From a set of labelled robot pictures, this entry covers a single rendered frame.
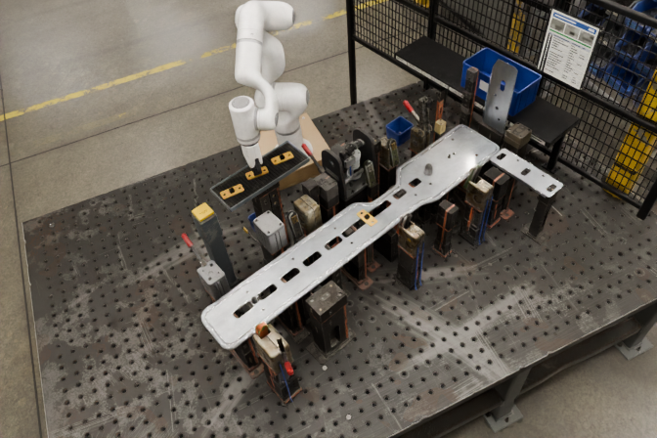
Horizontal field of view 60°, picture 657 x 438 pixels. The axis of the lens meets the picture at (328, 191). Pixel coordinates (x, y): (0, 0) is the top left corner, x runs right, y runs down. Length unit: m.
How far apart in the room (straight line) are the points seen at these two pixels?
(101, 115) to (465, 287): 3.13
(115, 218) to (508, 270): 1.77
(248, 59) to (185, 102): 2.52
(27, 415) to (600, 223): 2.83
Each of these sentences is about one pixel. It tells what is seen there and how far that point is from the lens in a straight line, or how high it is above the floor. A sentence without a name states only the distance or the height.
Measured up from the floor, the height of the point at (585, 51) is 1.33.
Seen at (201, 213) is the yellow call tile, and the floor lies 1.16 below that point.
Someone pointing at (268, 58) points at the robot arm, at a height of 1.40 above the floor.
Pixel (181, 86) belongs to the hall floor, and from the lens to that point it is 4.64.
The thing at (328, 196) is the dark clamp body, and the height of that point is 1.04.
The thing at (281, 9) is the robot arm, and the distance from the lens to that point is 2.16.
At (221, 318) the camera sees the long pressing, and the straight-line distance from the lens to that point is 2.00.
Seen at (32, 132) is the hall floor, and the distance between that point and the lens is 4.72.
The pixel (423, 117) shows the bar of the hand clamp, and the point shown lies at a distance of 2.37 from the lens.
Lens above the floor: 2.70
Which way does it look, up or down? 49 degrees down
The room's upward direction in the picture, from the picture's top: 6 degrees counter-clockwise
